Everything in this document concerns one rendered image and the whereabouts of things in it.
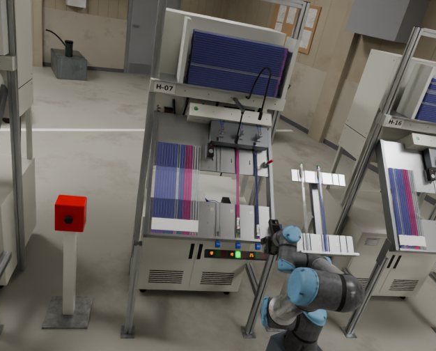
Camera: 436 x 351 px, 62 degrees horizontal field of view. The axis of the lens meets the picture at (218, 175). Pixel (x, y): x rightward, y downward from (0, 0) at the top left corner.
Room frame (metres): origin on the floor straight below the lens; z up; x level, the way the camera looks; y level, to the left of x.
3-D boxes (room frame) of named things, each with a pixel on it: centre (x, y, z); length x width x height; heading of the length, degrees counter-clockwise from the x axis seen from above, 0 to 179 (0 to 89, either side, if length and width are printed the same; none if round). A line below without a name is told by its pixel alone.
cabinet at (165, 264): (2.20, 0.12, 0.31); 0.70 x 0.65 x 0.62; 104
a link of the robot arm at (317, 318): (1.17, -0.49, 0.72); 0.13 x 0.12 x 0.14; 93
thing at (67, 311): (1.57, 0.70, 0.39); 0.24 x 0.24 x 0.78; 14
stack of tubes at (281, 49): (2.09, 0.03, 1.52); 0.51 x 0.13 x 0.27; 104
